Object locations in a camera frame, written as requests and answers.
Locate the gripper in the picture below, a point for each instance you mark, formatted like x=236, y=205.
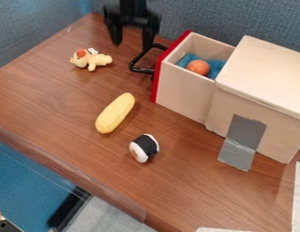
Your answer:
x=131, y=17

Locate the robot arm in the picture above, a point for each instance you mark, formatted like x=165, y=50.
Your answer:
x=132, y=4

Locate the drawer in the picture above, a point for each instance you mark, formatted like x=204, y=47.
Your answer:
x=184, y=75

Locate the yellow plush animal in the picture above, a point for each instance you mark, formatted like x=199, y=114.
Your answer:
x=90, y=59

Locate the orange toy ball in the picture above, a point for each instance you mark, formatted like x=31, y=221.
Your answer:
x=198, y=67

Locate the blue cloth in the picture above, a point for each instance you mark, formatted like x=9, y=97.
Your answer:
x=205, y=64

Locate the yellow toy corn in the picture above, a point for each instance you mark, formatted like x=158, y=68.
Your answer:
x=115, y=113

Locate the toy sushi roll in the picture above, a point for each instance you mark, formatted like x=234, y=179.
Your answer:
x=144, y=148

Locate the cabinet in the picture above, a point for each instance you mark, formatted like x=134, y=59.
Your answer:
x=261, y=96

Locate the grey tape strip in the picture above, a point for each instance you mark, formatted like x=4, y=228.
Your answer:
x=242, y=142

